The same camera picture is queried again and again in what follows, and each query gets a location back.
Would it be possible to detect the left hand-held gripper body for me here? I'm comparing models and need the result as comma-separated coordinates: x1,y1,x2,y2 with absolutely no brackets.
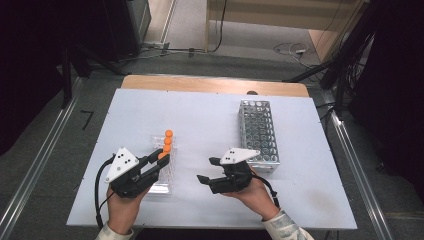
104,147,158,199

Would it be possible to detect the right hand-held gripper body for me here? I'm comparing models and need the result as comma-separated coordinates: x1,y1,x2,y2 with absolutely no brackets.
209,147,261,195

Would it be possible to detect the clear plastic tube rack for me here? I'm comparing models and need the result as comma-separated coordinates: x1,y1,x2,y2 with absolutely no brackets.
148,134,178,195

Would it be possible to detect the metal tube rack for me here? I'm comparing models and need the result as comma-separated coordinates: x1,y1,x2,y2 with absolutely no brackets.
238,99,281,174

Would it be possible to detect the person's right hand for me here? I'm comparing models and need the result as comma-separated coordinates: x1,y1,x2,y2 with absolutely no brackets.
221,168,281,221

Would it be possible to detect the person's left hand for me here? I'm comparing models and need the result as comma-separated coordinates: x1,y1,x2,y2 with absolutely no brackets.
106,184,151,235

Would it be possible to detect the white board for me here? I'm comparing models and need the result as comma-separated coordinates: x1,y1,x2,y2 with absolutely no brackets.
65,88,358,230

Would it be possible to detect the wooden table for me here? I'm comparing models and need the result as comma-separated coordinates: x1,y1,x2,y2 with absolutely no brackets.
120,74,310,98

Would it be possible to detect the black metal stand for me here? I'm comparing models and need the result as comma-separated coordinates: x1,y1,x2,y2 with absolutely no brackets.
59,43,128,109
282,0,381,116

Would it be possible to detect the black cabinet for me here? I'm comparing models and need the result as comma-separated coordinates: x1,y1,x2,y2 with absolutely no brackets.
103,0,153,63

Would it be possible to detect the light wooden shelf unit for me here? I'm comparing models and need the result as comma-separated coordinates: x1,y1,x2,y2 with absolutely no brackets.
204,0,371,63

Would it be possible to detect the dark curtain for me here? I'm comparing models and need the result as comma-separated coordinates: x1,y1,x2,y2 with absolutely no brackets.
346,0,424,204

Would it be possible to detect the left hand-held gripper cable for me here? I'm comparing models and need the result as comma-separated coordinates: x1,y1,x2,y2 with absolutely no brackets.
94,156,116,229

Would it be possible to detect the hand-held gripper cable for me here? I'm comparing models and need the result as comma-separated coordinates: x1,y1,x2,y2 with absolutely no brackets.
94,156,116,229
251,174,281,208

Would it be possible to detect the right hand-held gripper cable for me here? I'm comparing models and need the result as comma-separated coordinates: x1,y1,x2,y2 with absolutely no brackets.
251,174,281,208

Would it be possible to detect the aluminium floor rail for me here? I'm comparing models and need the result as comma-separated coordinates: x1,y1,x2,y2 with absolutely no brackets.
328,109,394,240
0,77,84,240

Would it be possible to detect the power strip with cables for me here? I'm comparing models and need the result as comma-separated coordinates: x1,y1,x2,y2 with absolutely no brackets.
119,41,206,64

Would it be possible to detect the black hanging cable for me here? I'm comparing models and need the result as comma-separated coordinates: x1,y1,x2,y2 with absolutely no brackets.
213,0,228,53

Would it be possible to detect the white cable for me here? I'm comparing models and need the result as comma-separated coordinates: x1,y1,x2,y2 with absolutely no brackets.
273,41,316,69

